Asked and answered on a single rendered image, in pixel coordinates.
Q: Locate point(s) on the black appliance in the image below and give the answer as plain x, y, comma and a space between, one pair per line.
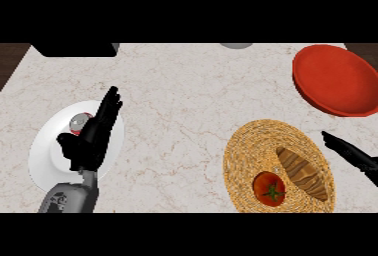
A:
76, 49

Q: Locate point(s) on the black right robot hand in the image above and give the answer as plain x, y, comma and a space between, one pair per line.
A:
352, 152

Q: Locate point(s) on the white round plate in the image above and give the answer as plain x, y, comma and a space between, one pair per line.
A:
47, 156

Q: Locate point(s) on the grey round object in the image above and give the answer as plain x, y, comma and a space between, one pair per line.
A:
237, 45

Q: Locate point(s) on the red can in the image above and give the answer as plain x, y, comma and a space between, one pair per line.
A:
79, 122

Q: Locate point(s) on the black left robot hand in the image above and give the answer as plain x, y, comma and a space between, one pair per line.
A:
97, 128

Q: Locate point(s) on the round woven wicker placemat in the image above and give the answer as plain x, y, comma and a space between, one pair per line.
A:
256, 150

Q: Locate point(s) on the red tomato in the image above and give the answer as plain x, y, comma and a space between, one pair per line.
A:
270, 189

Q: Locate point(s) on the brown croissant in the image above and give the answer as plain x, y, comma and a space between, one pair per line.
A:
304, 173

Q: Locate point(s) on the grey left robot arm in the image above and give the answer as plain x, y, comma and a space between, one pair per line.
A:
69, 196

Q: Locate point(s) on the red bowl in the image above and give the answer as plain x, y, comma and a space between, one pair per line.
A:
338, 80

